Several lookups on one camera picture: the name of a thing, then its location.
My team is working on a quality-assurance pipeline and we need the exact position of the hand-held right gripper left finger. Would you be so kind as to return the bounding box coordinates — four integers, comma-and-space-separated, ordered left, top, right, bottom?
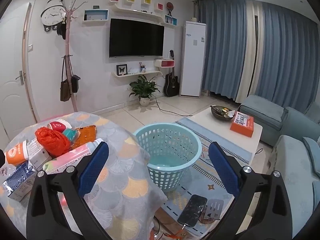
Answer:
26, 141, 112, 240

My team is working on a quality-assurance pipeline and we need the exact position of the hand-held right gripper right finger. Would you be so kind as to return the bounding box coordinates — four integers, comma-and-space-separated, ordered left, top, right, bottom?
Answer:
208, 141, 298, 240

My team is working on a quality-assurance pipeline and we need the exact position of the pink and white bottle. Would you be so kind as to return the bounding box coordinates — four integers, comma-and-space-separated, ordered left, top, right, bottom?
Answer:
42, 138, 105, 175

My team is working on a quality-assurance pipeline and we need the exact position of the orange snack packet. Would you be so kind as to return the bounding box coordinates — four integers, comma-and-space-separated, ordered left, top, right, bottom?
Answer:
72, 124, 97, 147

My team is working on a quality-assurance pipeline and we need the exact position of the teal plastic cup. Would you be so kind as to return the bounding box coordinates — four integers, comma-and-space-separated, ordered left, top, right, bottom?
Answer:
62, 128, 80, 145

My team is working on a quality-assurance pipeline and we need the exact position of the orange plastic bag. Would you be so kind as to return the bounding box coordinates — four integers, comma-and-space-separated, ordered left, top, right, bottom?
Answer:
35, 127, 72, 158

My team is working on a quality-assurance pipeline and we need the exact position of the red paper cup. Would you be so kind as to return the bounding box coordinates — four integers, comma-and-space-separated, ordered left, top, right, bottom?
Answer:
47, 119, 72, 132

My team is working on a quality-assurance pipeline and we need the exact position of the light blue plastic basket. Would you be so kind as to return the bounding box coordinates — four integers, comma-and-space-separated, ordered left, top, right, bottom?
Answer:
132, 123, 202, 193

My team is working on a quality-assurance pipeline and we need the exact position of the blue and white carton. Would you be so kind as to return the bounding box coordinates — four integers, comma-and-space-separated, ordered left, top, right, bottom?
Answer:
2, 160, 38, 202

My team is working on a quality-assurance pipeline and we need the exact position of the orange and white cup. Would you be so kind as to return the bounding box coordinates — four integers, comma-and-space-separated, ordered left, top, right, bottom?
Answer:
4, 141, 32, 167

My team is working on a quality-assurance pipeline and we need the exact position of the round table with patterned cloth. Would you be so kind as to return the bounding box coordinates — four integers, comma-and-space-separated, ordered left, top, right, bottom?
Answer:
0, 112, 168, 240

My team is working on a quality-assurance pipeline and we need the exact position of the silver slotted metal plate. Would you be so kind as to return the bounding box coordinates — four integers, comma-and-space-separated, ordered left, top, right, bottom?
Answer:
204, 199, 224, 219

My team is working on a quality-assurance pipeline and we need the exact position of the white coffee table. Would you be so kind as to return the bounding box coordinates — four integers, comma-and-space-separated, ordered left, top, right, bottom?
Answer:
194, 106, 263, 159

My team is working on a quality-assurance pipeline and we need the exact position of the black smartphone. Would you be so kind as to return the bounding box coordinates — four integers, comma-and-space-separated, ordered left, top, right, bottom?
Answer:
177, 194, 208, 227

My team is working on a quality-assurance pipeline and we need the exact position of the orange tissue box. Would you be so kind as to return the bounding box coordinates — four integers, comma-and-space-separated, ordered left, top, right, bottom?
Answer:
230, 110, 255, 138

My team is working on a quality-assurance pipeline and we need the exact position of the dark bowl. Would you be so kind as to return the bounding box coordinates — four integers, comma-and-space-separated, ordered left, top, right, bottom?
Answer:
210, 105, 237, 122

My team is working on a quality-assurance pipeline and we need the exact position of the blue-grey sofa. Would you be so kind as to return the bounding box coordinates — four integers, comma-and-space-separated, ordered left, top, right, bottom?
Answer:
239, 94, 320, 230

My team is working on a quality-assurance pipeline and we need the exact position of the brown hanging bag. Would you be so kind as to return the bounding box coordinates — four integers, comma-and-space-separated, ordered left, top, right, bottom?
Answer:
60, 55, 72, 102

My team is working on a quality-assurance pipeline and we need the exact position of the black hanging bag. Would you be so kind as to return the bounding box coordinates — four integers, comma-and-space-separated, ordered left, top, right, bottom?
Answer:
71, 74, 81, 93

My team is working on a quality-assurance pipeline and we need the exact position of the blue sofa cushion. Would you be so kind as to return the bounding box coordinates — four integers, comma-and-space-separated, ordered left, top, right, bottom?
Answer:
302, 137, 320, 170

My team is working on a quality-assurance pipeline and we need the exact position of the potted green plant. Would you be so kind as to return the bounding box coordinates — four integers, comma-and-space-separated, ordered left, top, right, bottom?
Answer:
129, 74, 162, 107

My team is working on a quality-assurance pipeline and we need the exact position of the black acoustic guitar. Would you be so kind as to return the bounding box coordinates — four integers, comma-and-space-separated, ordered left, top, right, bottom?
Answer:
164, 50, 180, 97

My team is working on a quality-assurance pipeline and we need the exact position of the white door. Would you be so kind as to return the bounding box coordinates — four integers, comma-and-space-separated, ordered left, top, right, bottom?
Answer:
0, 0, 38, 140

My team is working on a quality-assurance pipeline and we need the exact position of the white standing air conditioner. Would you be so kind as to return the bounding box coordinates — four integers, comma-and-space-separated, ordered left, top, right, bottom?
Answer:
179, 21, 207, 97

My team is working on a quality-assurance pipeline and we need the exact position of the cream curtain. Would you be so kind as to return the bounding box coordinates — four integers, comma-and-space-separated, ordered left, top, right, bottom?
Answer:
235, 0, 263, 103

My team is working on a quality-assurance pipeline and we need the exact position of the blue curtain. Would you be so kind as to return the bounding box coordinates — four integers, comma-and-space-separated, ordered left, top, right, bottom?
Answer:
197, 0, 248, 100
252, 1, 320, 115

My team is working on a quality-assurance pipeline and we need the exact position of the pink coat rack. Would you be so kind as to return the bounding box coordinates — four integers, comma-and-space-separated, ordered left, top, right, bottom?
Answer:
61, 0, 87, 113

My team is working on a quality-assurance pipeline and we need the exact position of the flat screen television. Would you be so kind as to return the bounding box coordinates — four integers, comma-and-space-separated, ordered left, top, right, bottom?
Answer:
109, 18, 165, 58

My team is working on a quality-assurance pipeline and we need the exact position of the black hanging pouch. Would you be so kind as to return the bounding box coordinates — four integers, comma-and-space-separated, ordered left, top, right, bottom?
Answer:
56, 17, 67, 40

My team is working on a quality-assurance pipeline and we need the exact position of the black floor cable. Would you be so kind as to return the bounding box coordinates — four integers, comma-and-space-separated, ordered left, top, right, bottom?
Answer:
150, 96, 194, 117

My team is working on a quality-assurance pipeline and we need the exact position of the low white wall shelf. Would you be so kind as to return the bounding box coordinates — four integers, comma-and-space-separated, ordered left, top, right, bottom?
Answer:
111, 70, 160, 78

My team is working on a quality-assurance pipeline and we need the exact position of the pink and white wall box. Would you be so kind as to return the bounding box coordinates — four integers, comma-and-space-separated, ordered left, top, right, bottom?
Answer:
154, 59, 175, 69

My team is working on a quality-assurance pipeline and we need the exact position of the blue-lined wall shelf box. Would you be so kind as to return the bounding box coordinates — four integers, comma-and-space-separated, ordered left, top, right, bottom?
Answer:
84, 9, 110, 22

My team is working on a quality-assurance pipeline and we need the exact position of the panda wall clock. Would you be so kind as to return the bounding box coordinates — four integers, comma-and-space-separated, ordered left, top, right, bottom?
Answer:
40, 0, 67, 32

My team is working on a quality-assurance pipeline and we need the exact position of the small blue-lined wall box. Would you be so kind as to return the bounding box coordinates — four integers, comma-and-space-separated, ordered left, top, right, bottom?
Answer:
164, 14, 178, 27

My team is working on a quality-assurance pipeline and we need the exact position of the curved white wall shelf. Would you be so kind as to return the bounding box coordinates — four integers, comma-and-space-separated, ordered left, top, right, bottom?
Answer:
111, 3, 163, 24

